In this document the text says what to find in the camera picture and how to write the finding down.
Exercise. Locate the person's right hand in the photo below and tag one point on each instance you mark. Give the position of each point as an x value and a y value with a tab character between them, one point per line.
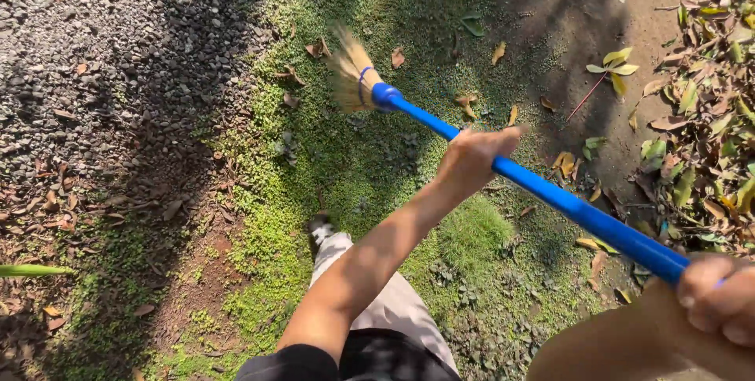
716	295

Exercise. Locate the person's left hand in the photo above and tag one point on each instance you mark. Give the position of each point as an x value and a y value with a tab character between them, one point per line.
469	160

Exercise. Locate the person's right fingers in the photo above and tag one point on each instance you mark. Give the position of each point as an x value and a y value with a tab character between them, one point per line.
721	298

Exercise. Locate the heap of swept dry leaves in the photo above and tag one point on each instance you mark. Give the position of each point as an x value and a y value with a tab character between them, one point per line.
705	109

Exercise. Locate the yellow-green leaf sprig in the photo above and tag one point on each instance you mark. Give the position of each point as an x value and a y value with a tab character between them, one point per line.
614	67

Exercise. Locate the scattered dry leaves on moss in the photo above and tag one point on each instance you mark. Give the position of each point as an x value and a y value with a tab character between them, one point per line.
466	105

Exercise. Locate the person's beige trouser leg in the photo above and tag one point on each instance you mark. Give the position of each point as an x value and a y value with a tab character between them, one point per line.
395	304

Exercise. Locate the dark green fallen leaf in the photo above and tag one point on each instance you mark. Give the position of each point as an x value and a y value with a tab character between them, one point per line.
472	25

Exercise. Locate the person's black shirt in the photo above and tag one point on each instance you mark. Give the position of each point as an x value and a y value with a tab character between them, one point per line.
348	360

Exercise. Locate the person's black and white shoe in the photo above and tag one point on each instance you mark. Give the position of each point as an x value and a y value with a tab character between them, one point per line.
320	229

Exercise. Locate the brown leaf litter on gravel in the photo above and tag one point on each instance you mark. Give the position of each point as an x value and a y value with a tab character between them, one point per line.
65	216

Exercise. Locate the long green grass blade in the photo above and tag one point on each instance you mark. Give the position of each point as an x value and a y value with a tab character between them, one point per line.
32	270

